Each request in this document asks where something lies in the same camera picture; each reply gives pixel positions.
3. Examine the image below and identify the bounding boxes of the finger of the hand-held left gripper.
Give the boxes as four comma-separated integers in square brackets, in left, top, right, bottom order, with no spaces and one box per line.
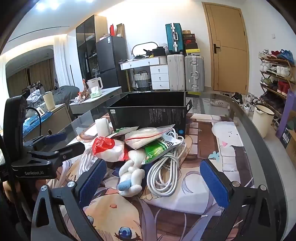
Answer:
[23,132,66,150]
[28,142,86,163]

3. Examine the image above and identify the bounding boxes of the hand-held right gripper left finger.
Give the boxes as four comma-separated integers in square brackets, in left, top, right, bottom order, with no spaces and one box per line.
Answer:
[31,159,107,241]

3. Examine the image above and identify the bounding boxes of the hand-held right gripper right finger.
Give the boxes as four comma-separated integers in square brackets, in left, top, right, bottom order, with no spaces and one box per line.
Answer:
[200,159,281,241]

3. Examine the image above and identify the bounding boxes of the white plush toy blue tail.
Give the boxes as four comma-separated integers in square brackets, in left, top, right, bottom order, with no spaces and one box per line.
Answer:
[117,151,145,197]

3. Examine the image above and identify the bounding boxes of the white power cable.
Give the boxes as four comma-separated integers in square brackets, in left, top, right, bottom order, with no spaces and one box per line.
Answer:
[147,128,186,197]

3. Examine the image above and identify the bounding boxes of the clear zip bag white filling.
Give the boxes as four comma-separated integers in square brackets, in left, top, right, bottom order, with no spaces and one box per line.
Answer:
[125,125,176,149]

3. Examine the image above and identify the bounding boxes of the beige nightstand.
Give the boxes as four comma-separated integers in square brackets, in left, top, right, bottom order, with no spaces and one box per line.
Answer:
[23,103,72,142]

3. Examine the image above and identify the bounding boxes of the red white plastic bag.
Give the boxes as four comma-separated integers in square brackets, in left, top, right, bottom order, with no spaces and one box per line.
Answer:
[92,137,129,163]

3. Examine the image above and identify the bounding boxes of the cream cup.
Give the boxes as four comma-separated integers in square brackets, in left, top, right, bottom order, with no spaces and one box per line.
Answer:
[43,91,56,111]

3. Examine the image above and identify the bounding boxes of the white tissue roll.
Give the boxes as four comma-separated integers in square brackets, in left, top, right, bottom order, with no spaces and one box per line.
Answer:
[95,117,112,137]

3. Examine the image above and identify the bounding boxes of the printed cartoon table mat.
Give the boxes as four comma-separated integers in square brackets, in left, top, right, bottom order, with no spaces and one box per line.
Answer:
[50,111,257,241]

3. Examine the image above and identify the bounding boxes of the pile of grey clothing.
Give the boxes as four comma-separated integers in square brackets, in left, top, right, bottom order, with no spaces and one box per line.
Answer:
[52,85,80,102]

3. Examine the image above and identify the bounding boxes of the crinkled snack bag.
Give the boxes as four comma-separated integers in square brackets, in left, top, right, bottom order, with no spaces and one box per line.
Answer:
[70,79,90,103]

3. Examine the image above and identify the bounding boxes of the green white packet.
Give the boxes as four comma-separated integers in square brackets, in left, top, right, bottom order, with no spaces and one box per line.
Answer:
[141,136,184,165]
[113,126,139,136]

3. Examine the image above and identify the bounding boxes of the grey side table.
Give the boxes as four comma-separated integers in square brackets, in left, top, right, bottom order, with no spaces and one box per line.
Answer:
[69,86,122,114]

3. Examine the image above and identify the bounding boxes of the brown curtains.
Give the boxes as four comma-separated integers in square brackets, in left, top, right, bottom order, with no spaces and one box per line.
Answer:
[6,58,55,98]

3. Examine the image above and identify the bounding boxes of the white electric kettle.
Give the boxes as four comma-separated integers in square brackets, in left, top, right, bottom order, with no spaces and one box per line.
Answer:
[87,77,104,91]

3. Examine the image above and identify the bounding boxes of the white bucket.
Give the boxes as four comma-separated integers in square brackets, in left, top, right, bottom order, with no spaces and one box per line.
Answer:
[252,103,275,138]

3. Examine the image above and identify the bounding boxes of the striped rug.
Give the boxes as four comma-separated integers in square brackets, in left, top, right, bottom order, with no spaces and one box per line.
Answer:
[192,97,203,114]

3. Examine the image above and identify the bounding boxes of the brown cardboard box black label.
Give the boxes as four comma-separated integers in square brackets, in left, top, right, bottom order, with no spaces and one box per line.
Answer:
[280,128,296,160]

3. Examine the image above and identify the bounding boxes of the scattered black white sneakers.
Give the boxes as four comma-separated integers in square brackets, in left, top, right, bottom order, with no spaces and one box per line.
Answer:
[209,91,259,114]

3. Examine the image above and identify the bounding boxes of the black refrigerator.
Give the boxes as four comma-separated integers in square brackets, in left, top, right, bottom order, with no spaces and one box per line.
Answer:
[95,35,129,90]

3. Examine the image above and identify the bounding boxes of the dark glass wardrobe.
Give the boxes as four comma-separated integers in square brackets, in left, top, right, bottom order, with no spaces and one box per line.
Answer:
[76,14,108,81]

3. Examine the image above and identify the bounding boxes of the grey wicker basket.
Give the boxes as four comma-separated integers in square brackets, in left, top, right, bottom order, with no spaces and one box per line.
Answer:
[134,71,152,88]

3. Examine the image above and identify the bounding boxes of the purple box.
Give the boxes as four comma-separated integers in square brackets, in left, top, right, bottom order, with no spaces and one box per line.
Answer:
[275,89,296,144]

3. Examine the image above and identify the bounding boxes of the silver suitcase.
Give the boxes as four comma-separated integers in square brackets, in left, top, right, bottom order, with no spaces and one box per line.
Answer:
[184,54,205,92]

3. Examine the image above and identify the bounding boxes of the tan wooden door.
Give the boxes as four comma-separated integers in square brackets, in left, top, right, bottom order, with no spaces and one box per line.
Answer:
[202,2,250,95]

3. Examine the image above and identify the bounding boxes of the white dresser with drawers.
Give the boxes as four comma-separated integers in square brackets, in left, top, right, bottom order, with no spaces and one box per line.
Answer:
[119,57,169,91]

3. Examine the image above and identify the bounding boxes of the white suitcase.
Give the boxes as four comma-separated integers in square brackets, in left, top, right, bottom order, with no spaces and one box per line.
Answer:
[166,54,186,91]

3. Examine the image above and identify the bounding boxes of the wooden shoe rack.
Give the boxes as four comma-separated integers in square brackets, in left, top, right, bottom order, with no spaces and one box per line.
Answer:
[259,50,296,121]

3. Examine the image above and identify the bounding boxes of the oval mirror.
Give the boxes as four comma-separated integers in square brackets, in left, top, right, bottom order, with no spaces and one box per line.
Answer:
[131,42,159,57]

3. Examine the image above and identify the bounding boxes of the flat brown cardboard box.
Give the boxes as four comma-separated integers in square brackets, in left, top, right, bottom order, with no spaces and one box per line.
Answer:
[116,23,125,39]

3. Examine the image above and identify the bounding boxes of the black bag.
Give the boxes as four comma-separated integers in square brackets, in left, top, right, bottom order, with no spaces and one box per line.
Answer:
[153,46,166,57]

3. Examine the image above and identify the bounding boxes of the rows of assorted shoes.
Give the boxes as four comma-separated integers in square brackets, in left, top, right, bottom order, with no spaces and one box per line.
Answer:
[258,49,296,109]

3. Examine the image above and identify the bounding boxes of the teal suitcase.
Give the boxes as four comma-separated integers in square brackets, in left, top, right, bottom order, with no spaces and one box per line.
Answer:
[165,23,185,55]

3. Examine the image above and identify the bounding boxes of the clear bag of white cord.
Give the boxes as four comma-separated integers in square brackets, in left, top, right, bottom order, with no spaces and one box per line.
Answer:
[79,146,97,173]

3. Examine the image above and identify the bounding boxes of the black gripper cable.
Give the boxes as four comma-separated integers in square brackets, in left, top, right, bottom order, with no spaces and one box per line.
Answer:
[25,107,42,137]

